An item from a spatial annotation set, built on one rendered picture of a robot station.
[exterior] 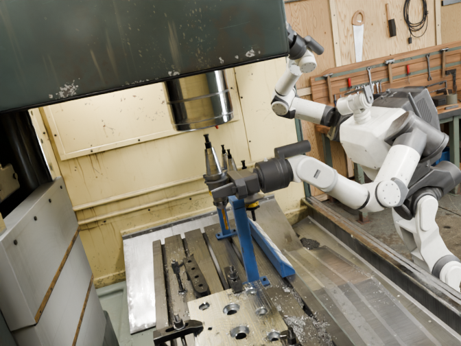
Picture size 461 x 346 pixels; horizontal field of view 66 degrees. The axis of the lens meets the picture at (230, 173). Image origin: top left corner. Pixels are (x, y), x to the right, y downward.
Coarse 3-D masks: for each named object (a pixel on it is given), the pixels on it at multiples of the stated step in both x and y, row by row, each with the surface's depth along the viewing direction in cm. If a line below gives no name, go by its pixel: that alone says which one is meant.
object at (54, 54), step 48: (0, 0) 63; (48, 0) 65; (96, 0) 67; (144, 0) 68; (192, 0) 70; (240, 0) 72; (0, 48) 65; (48, 48) 67; (96, 48) 68; (144, 48) 70; (192, 48) 72; (240, 48) 75; (288, 48) 78; (0, 96) 67; (48, 96) 68
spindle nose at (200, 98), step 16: (176, 80) 79; (192, 80) 78; (208, 80) 79; (224, 80) 83; (176, 96) 80; (192, 96) 79; (208, 96) 80; (224, 96) 83; (176, 112) 82; (192, 112) 80; (208, 112) 81; (224, 112) 83; (176, 128) 85; (192, 128) 82
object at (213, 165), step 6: (204, 150) 90; (210, 150) 90; (204, 156) 91; (210, 156) 90; (216, 156) 91; (210, 162) 90; (216, 162) 90; (210, 168) 90; (216, 168) 90; (210, 174) 91
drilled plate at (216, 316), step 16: (256, 288) 105; (192, 304) 104; (208, 304) 104; (224, 304) 101; (240, 304) 100; (256, 304) 99; (272, 304) 97; (208, 320) 96; (224, 320) 95; (240, 320) 94; (256, 320) 92; (208, 336) 90; (224, 336) 89; (240, 336) 91; (256, 336) 87; (272, 336) 88
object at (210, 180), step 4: (204, 172) 94; (224, 172) 91; (204, 176) 91; (208, 176) 90; (212, 176) 90; (216, 176) 90; (220, 176) 90; (224, 176) 92; (208, 180) 90; (212, 180) 90; (216, 180) 90; (220, 180) 91; (224, 180) 91; (208, 184) 91; (212, 184) 90; (216, 184) 90
